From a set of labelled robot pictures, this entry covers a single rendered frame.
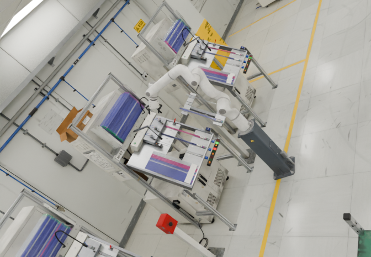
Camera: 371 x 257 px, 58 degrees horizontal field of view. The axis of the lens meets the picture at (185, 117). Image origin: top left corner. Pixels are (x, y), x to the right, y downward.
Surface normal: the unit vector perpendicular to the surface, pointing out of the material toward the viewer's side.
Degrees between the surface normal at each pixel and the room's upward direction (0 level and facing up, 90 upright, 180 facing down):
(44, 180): 90
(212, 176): 90
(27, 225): 90
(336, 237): 0
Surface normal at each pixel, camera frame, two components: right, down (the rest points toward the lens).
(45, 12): 0.65, -0.24
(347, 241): -0.66, -0.63
